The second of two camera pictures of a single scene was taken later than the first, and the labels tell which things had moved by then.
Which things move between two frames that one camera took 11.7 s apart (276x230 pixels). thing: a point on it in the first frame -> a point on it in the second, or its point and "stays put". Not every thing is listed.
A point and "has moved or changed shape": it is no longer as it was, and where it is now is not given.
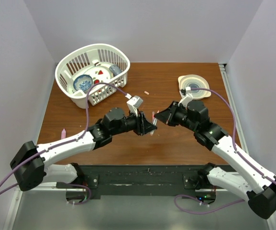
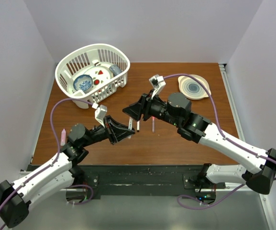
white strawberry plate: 100,74 stays put
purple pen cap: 63,134 stays put
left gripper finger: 148,127 -> 115,132
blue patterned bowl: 82,82 stays put
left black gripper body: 135,123 -> 99,133
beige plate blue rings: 194,81 stays put
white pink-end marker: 154,122 has moved or changed shape
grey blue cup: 115,69 stays put
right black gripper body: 178,115 -> 153,107
